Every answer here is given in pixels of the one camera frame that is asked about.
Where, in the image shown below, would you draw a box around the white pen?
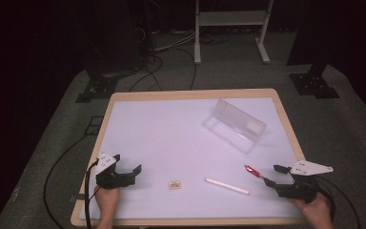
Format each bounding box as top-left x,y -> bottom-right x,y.
204,177 -> 252,196

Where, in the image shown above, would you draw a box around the wooden table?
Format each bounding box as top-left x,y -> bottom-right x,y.
70,88 -> 331,227

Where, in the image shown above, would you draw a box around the right hand-held gripper black cable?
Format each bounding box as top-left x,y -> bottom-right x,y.
314,176 -> 362,229

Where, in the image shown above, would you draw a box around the hand-held gripper black cable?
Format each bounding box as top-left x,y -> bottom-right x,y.
83,160 -> 100,229
314,176 -> 362,229

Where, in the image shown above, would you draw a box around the black floor cables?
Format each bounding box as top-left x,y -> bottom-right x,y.
128,47 -> 198,93

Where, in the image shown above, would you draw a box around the left hand-held gripper black cable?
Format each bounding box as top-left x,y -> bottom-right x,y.
83,160 -> 100,229

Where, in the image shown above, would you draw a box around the black stand base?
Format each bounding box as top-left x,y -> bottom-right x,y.
74,73 -> 119,104
289,63 -> 341,99

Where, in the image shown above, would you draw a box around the person's right hand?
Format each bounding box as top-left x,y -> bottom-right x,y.
290,193 -> 335,229

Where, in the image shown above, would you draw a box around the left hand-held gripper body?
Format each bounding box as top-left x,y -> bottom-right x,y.
94,153 -> 136,191

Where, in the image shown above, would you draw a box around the white floor cables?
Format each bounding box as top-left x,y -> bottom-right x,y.
152,29 -> 198,53

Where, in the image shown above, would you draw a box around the person's left hand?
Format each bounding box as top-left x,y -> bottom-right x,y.
93,186 -> 121,221

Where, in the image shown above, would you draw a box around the red pen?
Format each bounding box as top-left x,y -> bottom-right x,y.
243,164 -> 263,178

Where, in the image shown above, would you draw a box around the black floor cable loop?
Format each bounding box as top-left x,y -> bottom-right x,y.
43,134 -> 92,229

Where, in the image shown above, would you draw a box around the white table mat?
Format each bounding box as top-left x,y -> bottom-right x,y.
79,96 -> 322,220

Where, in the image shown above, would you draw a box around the white metal stand frame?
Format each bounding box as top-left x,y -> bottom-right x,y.
193,0 -> 275,66

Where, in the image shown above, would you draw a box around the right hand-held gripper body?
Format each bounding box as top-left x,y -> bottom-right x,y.
274,159 -> 334,204

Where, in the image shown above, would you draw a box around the clear plastic pencil case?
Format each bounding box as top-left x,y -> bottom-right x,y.
202,97 -> 267,156

